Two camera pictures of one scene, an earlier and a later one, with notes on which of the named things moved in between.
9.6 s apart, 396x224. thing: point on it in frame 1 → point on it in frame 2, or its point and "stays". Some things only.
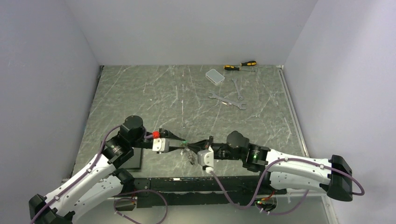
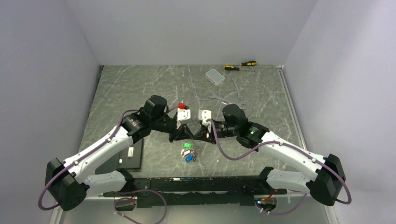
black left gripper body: [165, 132] → [173, 132]
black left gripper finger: [172, 136] → [185, 133]
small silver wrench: [240, 97] stays
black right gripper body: [213, 145] → [211, 136]
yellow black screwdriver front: [233, 68] stays
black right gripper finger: [198, 146] → [199, 135]
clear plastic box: [214, 77] stays
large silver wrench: [228, 101] stays
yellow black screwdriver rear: [248, 63] stays
